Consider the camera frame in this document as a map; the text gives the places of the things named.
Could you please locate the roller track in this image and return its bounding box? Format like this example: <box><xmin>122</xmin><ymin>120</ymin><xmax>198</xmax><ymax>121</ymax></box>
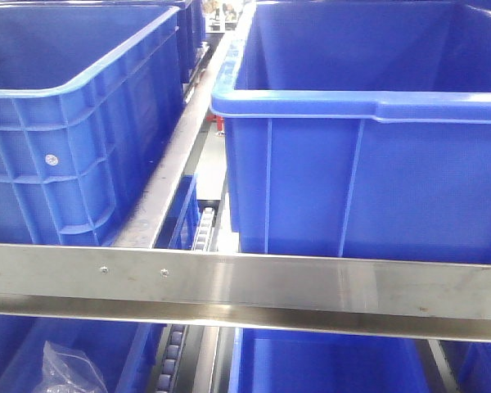
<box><xmin>149</xmin><ymin>206</ymin><xmax>219</xmax><ymax>392</ymax></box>

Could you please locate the large blue crate left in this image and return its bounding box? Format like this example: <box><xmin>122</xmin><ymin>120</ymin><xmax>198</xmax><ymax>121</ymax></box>
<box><xmin>0</xmin><ymin>3</ymin><xmax>183</xmax><ymax>246</ymax></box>

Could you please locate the lower blue crate left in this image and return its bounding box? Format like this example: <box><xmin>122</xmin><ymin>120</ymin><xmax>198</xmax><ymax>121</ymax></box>
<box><xmin>0</xmin><ymin>315</ymin><xmax>164</xmax><ymax>392</ymax></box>

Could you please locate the steel cross rail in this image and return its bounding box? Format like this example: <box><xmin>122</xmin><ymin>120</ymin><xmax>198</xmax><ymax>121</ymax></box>
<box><xmin>0</xmin><ymin>244</ymin><xmax>491</xmax><ymax>341</ymax></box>

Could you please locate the large blue crate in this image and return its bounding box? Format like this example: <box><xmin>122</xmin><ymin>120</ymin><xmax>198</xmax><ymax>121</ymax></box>
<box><xmin>0</xmin><ymin>3</ymin><xmax>183</xmax><ymax>246</ymax></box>
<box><xmin>211</xmin><ymin>1</ymin><xmax>491</xmax><ymax>264</ymax></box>

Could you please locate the clear plastic bag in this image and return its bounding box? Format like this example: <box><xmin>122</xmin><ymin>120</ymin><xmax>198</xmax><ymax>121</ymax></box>
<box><xmin>34</xmin><ymin>341</ymin><xmax>107</xmax><ymax>392</ymax></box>

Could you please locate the lower blue crate right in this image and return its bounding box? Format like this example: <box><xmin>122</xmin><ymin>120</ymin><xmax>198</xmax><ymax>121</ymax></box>
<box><xmin>227</xmin><ymin>327</ymin><xmax>491</xmax><ymax>393</ymax></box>

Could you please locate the steel divider rail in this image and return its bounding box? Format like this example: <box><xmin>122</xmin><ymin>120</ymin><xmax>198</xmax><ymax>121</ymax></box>
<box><xmin>112</xmin><ymin>7</ymin><xmax>250</xmax><ymax>249</ymax></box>

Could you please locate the large blue crate right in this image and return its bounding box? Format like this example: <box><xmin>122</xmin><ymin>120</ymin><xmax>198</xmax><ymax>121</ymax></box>
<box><xmin>211</xmin><ymin>1</ymin><xmax>491</xmax><ymax>264</ymax></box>

